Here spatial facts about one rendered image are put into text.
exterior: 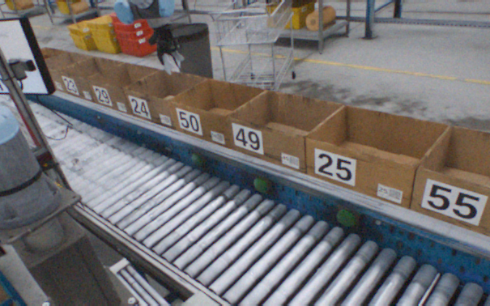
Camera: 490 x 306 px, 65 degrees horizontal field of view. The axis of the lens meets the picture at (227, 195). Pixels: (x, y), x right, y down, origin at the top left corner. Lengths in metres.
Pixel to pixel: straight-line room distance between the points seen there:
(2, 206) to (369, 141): 1.31
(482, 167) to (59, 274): 1.40
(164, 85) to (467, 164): 1.65
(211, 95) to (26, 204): 1.31
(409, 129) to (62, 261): 1.26
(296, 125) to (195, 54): 3.17
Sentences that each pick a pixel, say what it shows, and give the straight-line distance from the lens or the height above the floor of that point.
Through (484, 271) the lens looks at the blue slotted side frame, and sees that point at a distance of 1.40.
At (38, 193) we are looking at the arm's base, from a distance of 1.10.
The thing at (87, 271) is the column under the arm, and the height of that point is 0.95.
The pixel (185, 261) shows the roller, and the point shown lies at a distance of 1.45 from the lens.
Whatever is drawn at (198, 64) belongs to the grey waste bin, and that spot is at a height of 0.27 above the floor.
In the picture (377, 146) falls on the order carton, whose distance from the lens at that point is 1.66.
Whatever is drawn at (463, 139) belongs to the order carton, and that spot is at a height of 1.01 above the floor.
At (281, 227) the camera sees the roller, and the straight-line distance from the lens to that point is 1.50.
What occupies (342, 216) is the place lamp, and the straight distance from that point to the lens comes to 1.43.
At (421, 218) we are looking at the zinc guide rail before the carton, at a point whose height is 0.89.
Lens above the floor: 1.76
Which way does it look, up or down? 37 degrees down
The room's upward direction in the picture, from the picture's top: 11 degrees counter-clockwise
